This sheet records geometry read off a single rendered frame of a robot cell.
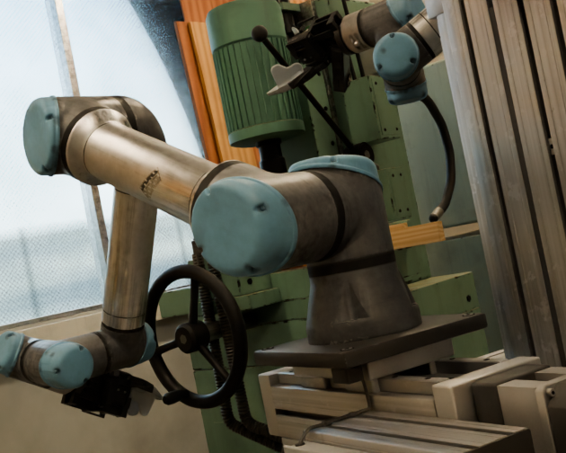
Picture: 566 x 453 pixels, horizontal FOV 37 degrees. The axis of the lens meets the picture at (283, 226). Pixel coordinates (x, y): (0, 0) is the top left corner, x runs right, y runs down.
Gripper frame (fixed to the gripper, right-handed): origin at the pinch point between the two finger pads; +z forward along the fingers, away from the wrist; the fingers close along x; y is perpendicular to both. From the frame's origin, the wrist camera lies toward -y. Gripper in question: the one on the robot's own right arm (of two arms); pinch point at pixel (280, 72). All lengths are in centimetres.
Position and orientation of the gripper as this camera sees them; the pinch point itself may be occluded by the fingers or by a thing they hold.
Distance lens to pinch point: 181.0
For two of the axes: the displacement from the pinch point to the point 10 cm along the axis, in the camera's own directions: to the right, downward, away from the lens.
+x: -3.3, 7.7, -5.5
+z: -7.3, 1.6, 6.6
